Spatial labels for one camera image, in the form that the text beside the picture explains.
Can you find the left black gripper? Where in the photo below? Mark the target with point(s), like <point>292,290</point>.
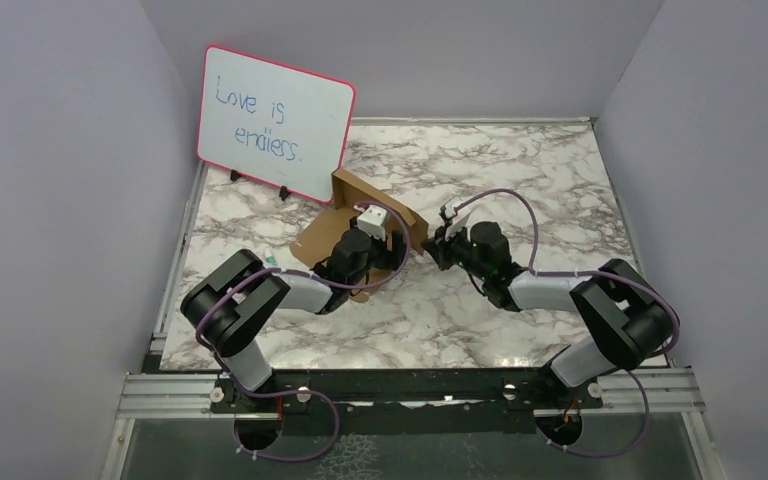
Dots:
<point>391,258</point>

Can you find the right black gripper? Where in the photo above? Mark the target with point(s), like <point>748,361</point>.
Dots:
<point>435,247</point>

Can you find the brown cardboard box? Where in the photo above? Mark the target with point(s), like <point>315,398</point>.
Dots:
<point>351,195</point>

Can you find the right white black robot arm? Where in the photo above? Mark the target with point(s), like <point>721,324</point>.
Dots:
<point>627,321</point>

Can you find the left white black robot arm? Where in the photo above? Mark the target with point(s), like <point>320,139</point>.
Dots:
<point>232,304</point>

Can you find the pink framed whiteboard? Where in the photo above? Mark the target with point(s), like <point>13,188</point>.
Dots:
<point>274,123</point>

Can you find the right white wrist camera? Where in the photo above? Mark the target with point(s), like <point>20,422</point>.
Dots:
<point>455,217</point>

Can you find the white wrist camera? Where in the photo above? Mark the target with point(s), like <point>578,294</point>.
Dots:
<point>373,221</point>
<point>455,217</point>

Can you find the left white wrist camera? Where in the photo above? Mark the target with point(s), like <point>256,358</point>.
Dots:
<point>373,221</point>

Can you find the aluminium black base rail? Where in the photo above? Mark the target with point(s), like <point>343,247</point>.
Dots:
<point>411,401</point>

